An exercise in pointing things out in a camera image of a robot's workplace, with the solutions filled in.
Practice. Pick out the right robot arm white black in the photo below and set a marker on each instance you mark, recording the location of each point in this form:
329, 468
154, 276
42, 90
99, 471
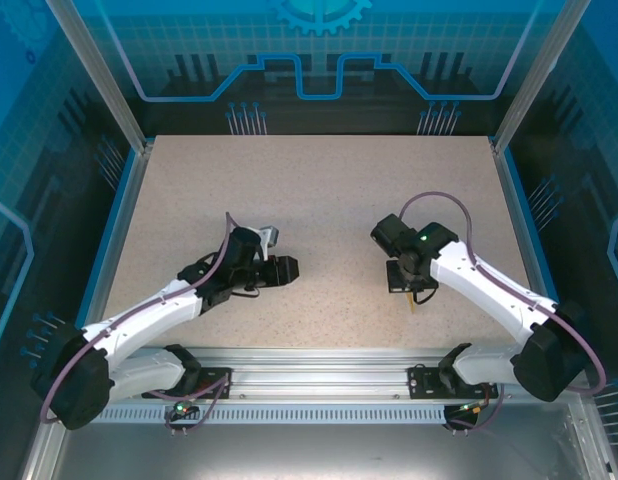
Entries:
489, 287

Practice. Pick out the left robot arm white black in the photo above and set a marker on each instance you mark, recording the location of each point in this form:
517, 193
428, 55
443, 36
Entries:
139, 317

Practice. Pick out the shiny metal sheet panel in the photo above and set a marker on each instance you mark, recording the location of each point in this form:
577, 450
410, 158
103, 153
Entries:
314, 450

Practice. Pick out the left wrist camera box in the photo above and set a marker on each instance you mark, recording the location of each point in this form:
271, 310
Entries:
270, 236

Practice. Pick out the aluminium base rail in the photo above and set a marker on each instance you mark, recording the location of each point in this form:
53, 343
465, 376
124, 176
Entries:
314, 375

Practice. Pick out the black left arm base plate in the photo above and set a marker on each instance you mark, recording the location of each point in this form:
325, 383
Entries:
216, 376

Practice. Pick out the aluminium side rail blue edge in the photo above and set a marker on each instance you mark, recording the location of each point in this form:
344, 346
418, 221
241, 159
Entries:
524, 225
124, 225

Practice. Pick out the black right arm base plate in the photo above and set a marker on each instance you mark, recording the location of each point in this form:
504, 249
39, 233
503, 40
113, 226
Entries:
421, 382

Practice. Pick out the aluminium frame post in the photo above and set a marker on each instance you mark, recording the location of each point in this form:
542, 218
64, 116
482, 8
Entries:
104, 85
534, 75

